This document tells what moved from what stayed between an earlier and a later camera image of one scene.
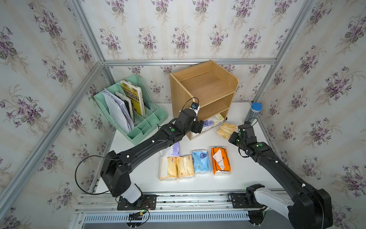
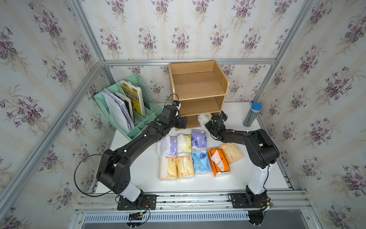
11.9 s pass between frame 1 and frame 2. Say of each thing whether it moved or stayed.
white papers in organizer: stayed
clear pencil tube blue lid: stayed
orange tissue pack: stayed
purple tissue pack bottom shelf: moved
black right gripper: moved
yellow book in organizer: stayed
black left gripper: moved
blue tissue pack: stayed
